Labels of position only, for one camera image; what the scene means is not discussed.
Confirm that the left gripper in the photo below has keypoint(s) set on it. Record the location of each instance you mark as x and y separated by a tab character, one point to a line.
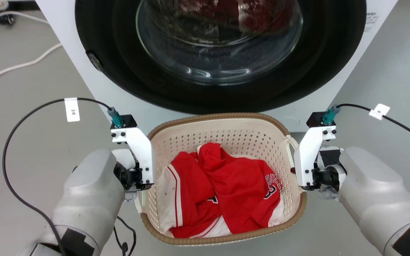
131	176

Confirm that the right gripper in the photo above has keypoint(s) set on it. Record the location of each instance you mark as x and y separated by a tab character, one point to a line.
327	177

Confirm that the beige perforated laundry basket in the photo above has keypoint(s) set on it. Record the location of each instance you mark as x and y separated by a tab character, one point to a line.
226	133

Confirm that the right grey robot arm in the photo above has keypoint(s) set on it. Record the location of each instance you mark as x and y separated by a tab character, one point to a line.
372	192

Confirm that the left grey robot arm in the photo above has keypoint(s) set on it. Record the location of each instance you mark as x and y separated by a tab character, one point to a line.
87	199

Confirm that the red laundry inside washer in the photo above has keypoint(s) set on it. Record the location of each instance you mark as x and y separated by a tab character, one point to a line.
262	14

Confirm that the red white-striped garment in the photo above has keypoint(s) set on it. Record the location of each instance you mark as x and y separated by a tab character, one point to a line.
187	199

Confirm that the red numbered jersey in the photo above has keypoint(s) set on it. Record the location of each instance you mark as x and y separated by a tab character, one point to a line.
240	188

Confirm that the white washing machine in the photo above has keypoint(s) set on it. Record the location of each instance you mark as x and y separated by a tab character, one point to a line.
101	92

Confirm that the black round glass washer door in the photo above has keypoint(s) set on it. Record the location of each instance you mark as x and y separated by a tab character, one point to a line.
119	53

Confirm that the black plug adapter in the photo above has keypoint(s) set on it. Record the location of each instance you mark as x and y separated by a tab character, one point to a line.
5	18

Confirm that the left white-bracket wrist camera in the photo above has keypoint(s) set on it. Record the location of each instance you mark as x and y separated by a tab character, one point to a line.
139	145

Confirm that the white-bracket wrist camera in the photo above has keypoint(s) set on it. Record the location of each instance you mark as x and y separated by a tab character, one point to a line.
308	149
139	145

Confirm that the right white-bracket wrist camera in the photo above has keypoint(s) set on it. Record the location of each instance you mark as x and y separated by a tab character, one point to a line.
308	149

